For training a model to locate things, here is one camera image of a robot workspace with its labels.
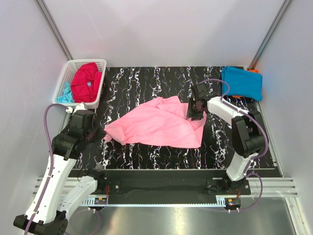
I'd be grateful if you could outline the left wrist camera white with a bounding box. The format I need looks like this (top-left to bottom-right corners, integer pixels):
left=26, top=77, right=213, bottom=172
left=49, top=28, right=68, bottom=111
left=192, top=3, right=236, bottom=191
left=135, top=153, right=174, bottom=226
left=66, top=103, right=88, bottom=114

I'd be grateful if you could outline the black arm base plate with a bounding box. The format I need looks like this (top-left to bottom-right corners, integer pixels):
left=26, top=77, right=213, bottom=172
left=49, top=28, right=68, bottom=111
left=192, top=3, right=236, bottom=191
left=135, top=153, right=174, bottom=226
left=104, top=169, right=251, bottom=206

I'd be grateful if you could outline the folded orange t-shirt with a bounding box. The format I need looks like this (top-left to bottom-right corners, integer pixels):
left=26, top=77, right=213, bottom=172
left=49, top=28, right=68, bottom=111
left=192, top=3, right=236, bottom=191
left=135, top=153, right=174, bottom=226
left=231, top=70, right=262, bottom=101

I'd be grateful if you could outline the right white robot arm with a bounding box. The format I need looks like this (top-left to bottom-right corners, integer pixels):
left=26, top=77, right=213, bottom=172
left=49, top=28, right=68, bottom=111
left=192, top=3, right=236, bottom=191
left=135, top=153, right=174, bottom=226
left=186, top=83, right=268, bottom=194

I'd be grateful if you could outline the light blue garment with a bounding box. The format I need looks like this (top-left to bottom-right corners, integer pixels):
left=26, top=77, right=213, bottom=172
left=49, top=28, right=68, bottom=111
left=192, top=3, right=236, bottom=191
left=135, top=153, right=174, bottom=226
left=56, top=82, right=74, bottom=103

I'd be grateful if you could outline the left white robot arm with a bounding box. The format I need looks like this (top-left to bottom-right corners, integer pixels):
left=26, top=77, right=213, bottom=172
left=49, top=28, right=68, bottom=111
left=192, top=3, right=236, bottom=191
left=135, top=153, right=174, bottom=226
left=13, top=109, right=106, bottom=235

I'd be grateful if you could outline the folded blue t-shirt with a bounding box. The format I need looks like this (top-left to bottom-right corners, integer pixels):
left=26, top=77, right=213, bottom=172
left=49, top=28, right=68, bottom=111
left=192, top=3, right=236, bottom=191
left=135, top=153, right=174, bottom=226
left=221, top=67, right=263, bottom=101

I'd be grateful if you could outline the aluminium frame rail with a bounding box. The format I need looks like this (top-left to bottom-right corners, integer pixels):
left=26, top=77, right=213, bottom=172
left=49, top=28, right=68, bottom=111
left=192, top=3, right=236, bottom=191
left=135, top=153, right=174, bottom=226
left=32, top=178, right=299, bottom=208

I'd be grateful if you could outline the white plastic laundry basket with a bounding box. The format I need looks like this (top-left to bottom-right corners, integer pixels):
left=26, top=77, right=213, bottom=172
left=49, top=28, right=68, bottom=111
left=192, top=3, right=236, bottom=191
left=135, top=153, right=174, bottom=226
left=52, top=59, right=107, bottom=109

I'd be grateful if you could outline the purple cable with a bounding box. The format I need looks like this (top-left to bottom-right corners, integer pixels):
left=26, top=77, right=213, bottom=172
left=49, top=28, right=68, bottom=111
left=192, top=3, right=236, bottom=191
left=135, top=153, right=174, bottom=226
left=23, top=103, right=105, bottom=235
left=198, top=78, right=269, bottom=213

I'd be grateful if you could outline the pink t-shirt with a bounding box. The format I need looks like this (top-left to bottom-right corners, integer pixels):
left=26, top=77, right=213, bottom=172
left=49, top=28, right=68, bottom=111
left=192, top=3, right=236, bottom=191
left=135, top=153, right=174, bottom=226
left=104, top=96, right=206, bottom=148

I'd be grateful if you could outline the aluminium corner post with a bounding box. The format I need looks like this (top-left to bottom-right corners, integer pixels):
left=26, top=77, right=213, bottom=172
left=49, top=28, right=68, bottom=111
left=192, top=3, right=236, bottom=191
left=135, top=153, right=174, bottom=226
left=248, top=0, right=293, bottom=70
left=34, top=0, right=73, bottom=60

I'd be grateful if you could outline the red t-shirt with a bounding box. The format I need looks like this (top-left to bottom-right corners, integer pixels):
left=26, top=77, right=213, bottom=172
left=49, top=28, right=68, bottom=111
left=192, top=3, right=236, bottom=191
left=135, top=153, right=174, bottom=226
left=70, top=62, right=102, bottom=103

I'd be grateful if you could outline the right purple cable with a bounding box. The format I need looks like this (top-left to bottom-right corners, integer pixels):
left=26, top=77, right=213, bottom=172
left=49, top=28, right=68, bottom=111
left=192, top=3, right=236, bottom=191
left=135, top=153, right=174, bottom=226
left=198, top=78, right=269, bottom=213

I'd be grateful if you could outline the left aluminium corner post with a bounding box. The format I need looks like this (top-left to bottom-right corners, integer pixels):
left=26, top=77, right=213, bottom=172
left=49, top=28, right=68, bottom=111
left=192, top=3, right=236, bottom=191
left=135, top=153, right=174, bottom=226
left=34, top=0, right=73, bottom=60

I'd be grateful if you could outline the right aluminium corner post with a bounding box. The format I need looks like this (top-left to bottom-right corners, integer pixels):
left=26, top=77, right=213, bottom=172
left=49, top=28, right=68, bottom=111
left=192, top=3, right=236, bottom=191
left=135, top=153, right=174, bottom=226
left=248, top=0, right=293, bottom=70

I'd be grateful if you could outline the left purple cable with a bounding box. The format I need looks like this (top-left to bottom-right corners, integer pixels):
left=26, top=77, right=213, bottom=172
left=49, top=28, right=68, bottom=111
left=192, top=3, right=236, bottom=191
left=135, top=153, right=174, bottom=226
left=23, top=103, right=105, bottom=235

